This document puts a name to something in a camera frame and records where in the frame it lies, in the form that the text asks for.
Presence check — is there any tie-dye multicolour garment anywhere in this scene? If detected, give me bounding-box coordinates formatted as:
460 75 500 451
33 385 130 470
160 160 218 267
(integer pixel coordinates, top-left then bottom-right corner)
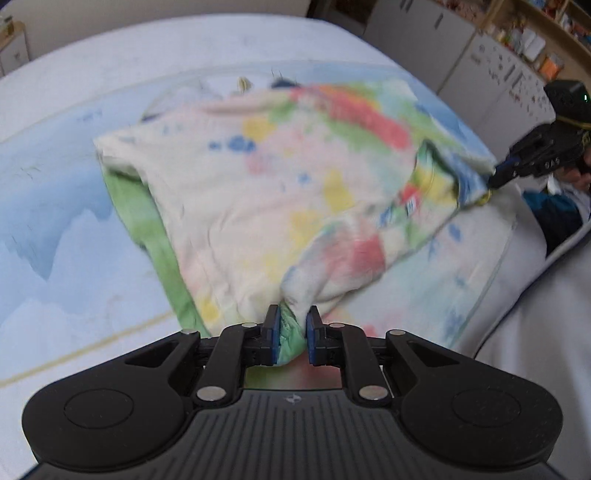
94 77 517 364

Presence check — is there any white cabinet row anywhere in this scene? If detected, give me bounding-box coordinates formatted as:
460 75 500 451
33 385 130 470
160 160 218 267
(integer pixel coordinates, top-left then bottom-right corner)
363 0 555 158

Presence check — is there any light blue bed sheet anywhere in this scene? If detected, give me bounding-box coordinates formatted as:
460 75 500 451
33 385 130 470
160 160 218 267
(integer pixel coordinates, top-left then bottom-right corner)
1 14 590 479

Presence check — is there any white drawer cabinet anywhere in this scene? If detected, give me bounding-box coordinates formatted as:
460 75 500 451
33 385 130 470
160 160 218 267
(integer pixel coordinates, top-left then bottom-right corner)
0 17 30 77

